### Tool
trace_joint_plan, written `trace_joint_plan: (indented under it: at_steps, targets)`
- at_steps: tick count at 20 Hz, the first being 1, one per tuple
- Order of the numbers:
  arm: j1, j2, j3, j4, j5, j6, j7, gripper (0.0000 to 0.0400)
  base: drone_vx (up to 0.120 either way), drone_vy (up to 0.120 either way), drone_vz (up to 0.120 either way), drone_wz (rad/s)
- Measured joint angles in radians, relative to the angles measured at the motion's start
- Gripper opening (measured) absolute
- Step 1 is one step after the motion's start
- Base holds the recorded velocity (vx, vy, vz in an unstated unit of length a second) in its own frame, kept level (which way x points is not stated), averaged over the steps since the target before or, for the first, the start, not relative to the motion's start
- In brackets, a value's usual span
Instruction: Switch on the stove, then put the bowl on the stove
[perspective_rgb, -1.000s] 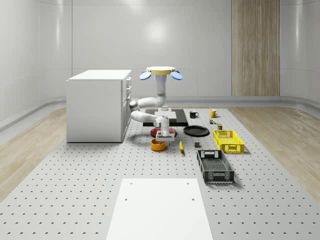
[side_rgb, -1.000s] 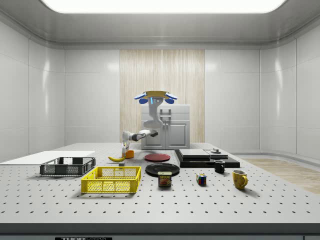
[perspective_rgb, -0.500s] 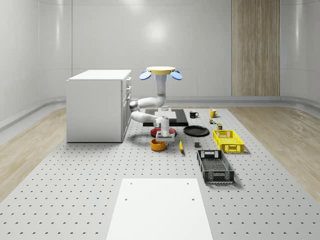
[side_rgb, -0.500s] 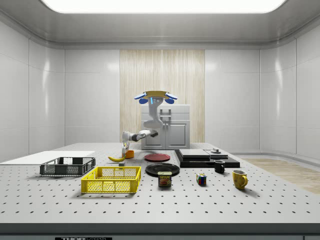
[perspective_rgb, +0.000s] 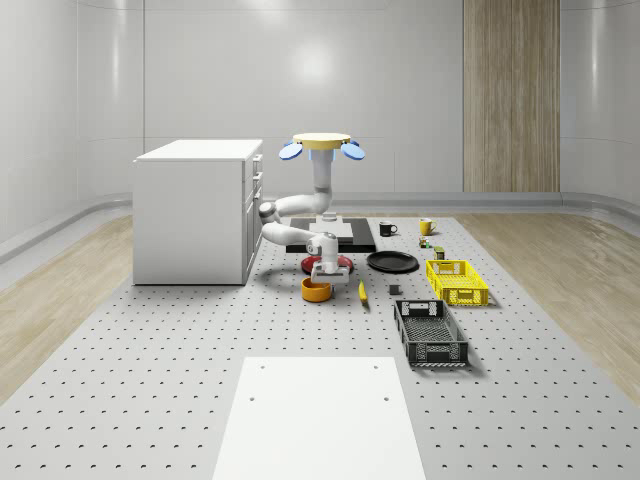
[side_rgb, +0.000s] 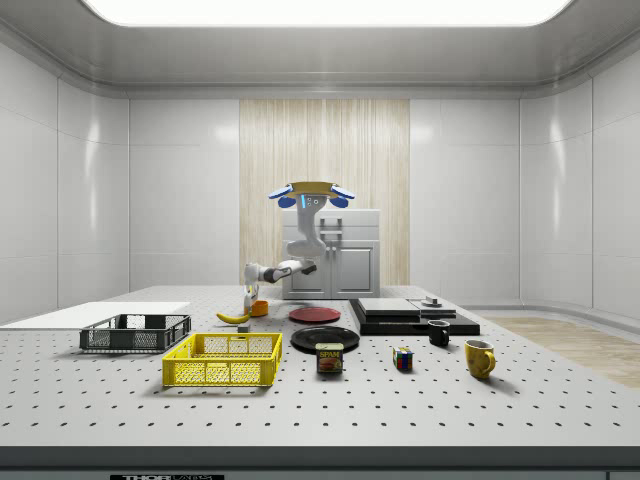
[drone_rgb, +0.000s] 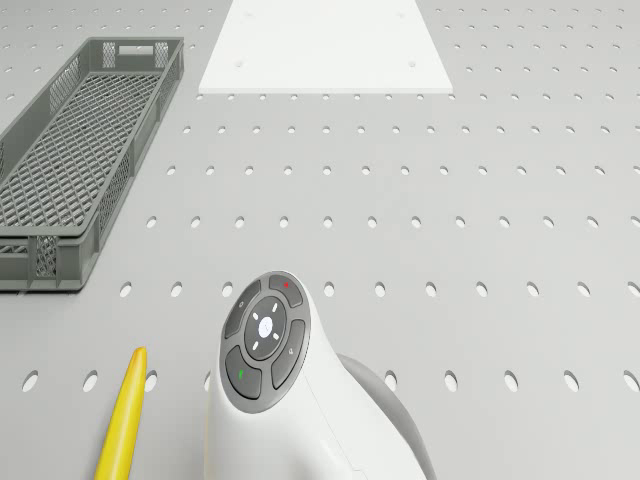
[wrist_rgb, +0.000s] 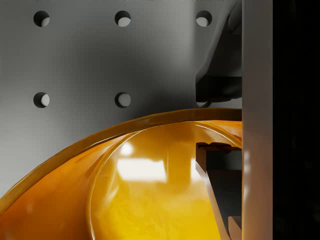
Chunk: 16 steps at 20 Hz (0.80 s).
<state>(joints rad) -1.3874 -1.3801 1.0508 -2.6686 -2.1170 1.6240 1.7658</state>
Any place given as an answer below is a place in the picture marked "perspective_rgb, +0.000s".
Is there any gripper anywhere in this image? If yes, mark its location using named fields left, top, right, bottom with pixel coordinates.
left=309, top=263, right=350, bottom=294

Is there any yellow bowl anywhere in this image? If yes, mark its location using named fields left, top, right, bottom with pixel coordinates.
left=300, top=276, right=333, bottom=303

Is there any red plate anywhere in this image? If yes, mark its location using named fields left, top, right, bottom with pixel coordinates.
left=301, top=253, right=353, bottom=275

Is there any black stove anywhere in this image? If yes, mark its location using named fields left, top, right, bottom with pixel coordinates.
left=285, top=215, right=377, bottom=254

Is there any black plate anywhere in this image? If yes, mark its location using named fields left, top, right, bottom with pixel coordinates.
left=366, top=250, right=420, bottom=274

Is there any dark grey basket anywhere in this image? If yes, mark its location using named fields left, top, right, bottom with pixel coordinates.
left=392, top=298, right=471, bottom=370

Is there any drone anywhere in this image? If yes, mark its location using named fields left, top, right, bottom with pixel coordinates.
left=278, top=132, right=367, bottom=162

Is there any yellow basket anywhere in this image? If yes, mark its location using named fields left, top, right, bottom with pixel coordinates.
left=425, top=259, right=491, bottom=307

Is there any white board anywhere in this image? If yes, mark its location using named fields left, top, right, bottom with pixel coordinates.
left=212, top=356, right=427, bottom=480

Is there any white cabinet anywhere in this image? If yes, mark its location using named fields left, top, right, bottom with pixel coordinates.
left=132, top=138, right=265, bottom=287

